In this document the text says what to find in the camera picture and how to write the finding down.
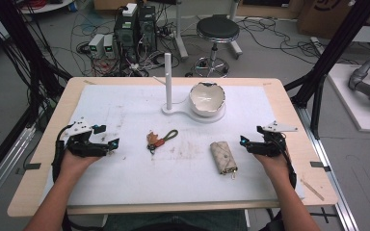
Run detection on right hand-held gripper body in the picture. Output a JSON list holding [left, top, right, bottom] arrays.
[[251, 119, 299, 159]]

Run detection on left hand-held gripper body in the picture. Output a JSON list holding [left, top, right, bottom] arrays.
[[57, 117, 110, 159]]

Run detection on person's left hand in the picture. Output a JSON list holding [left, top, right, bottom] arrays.
[[59, 148, 102, 177]]

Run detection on person's right hand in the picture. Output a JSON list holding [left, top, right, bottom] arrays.
[[252, 151, 293, 187]]

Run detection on beige quilted key pouch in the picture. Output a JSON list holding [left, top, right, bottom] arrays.
[[209, 141, 239, 180]]

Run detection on wooden table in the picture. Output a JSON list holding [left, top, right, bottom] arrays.
[[7, 76, 339, 218]]

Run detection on white table mat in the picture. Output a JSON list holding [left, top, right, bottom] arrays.
[[42, 83, 306, 207]]

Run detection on black tape strip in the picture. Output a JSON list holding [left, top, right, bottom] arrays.
[[309, 160, 332, 173], [14, 162, 42, 176]]

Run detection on white cracked egg-shaped bowl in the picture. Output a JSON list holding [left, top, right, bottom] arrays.
[[188, 81, 226, 118]]

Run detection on thin wooden stick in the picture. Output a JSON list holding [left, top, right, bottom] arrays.
[[300, 178, 326, 202]]

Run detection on white stand with pole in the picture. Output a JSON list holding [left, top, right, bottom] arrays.
[[153, 52, 227, 125]]

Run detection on grey power supply unit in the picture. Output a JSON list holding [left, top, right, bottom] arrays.
[[88, 33, 106, 60], [103, 34, 117, 60]]

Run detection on black tape cross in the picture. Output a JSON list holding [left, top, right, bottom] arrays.
[[309, 206, 338, 225]]

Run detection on white platform board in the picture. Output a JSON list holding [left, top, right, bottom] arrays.
[[327, 63, 370, 134]]

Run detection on black computer tower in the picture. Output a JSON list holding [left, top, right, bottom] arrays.
[[113, 11, 140, 64], [137, 4, 158, 53]]

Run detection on person's green pants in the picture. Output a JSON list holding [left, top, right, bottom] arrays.
[[103, 209, 249, 231]]

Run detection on white metal table leg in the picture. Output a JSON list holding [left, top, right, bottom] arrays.
[[173, 0, 190, 61], [228, 0, 244, 61]]

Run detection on black round stool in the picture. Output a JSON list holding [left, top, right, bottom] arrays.
[[193, 13, 242, 79]]

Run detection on small white box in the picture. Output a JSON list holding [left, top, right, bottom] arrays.
[[121, 2, 139, 18]]

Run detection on brown cardboard box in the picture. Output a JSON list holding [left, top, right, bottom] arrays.
[[296, 0, 370, 40]]

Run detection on white round table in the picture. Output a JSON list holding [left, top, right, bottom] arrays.
[[18, 0, 75, 15]]

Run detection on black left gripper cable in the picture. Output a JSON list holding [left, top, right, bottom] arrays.
[[51, 123, 75, 185]]

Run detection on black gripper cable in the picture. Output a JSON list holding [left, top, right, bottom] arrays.
[[277, 136, 299, 191], [51, 123, 75, 185]]

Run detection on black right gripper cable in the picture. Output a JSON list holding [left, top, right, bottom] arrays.
[[277, 136, 299, 191]]

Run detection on orange keychain with green loop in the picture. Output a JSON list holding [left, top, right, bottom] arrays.
[[145, 128, 179, 154]]

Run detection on aluminium rail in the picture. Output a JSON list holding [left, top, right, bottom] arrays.
[[296, 105, 361, 231], [0, 124, 37, 214]]

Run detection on tangle of floor cables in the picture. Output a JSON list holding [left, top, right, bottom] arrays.
[[66, 9, 360, 78]]

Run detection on black metal frame post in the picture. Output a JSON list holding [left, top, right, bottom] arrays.
[[0, 0, 73, 133], [283, 0, 370, 140]]

